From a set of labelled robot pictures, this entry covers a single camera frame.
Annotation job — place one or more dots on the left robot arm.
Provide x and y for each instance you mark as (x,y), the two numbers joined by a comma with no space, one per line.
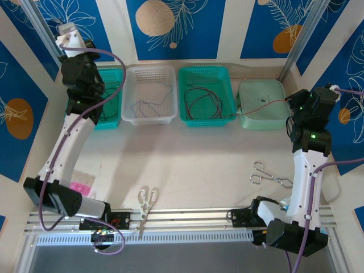
(68,148)

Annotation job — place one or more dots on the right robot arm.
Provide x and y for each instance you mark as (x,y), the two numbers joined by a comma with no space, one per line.
(305,182)

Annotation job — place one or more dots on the teal plastic basket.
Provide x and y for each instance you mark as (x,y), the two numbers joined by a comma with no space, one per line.
(204,76)
(113,78)

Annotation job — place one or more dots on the green zip case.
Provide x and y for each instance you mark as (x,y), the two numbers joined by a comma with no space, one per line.
(256,122)

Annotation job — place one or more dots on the white plastic basket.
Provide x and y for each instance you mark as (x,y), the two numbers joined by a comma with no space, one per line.
(148,85)

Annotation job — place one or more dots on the metal tongs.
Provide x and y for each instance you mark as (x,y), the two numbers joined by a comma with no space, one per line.
(274,179)

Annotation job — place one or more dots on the pink pill box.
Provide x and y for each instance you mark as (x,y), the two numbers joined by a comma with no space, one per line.
(81,187)

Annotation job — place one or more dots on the black electronics board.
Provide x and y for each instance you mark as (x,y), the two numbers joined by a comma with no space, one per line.
(103,237)
(260,237)

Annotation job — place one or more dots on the aluminium frame post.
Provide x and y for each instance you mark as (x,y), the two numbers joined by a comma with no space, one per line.
(45,37)
(301,39)

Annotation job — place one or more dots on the aluminium front rail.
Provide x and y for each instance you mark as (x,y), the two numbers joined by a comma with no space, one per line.
(185,217)

